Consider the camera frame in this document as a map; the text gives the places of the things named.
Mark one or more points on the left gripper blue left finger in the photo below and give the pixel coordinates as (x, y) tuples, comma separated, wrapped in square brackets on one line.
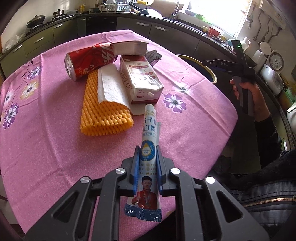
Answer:
[(135, 169)]

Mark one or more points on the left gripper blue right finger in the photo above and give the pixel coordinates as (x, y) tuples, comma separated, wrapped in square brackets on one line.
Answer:
[(159, 163)]

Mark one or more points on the white blue powder sachet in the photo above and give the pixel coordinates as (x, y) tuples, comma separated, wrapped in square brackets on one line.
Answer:
[(145, 205)]

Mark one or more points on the orange foam fruit net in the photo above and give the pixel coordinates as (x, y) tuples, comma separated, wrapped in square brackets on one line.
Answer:
[(100, 119)]

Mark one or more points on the white milk carton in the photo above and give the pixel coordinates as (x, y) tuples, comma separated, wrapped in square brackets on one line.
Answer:
[(140, 79)]

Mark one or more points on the white paper towel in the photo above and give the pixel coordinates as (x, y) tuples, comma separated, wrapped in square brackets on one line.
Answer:
[(110, 88)]

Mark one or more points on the aluminium foil tray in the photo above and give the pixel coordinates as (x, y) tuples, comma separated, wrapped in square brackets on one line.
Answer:
[(129, 48)]

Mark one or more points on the red soda can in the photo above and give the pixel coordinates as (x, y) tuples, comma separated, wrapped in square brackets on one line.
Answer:
[(81, 62)]

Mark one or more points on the yellow rimmed blue trash bin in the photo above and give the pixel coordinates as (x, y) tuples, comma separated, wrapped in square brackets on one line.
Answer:
[(204, 70)]

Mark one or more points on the white rice cooker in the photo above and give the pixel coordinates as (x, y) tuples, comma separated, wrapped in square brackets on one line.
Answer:
[(273, 79)]

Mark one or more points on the small printed wrapper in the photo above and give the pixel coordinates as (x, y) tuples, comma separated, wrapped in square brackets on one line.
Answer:
[(153, 57)]

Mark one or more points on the pink floral tablecloth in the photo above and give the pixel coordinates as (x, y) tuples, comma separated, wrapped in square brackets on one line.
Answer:
[(43, 152)]

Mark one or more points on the dish rack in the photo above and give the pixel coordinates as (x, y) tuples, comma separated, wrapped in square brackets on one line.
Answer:
[(105, 8)]

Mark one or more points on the black wok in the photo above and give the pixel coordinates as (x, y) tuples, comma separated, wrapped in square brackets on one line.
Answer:
[(35, 21)]

